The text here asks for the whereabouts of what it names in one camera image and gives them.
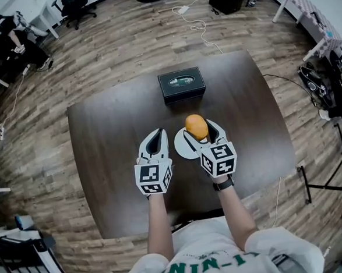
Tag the black metal stand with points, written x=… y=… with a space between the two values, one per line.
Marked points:
x=323 y=185

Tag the person's right forearm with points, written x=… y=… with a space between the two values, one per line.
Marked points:
x=238 y=216

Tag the black wristwatch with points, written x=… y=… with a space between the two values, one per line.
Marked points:
x=224 y=184

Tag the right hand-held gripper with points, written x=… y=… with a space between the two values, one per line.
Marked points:
x=219 y=158

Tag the person's white printed shirt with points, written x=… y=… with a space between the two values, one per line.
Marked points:
x=214 y=255

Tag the orange round food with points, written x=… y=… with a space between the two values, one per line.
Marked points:
x=197 y=126

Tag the white desk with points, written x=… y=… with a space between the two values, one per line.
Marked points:
x=38 y=14

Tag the black office chair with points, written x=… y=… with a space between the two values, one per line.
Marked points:
x=77 y=8

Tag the person's left forearm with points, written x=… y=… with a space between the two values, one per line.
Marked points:
x=160 y=227

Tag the table with checkered cloth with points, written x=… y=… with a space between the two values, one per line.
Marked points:
x=311 y=15

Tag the white power strip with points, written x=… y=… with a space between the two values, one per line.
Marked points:
x=2 y=131

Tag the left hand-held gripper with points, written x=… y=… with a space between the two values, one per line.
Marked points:
x=153 y=175

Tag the black box with green label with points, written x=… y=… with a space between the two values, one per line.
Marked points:
x=182 y=84

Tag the white round plate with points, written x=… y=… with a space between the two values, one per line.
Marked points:
x=182 y=148

